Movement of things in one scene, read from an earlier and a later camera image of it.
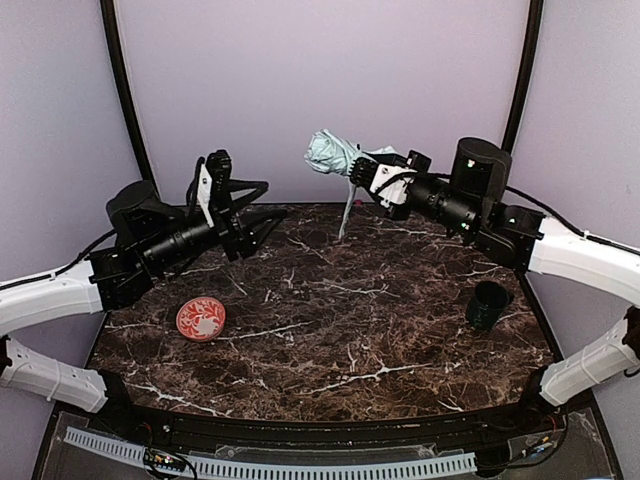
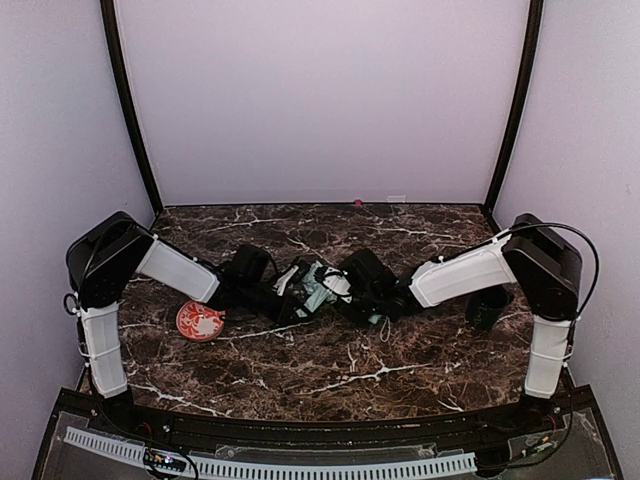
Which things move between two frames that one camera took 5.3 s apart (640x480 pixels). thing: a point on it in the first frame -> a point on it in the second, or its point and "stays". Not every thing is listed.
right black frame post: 533,32 stays
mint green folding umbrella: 331,153 -> 314,292
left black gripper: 228,226 -> 288,308
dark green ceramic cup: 489,301 stays
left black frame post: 123,81 stays
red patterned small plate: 200,318 stays
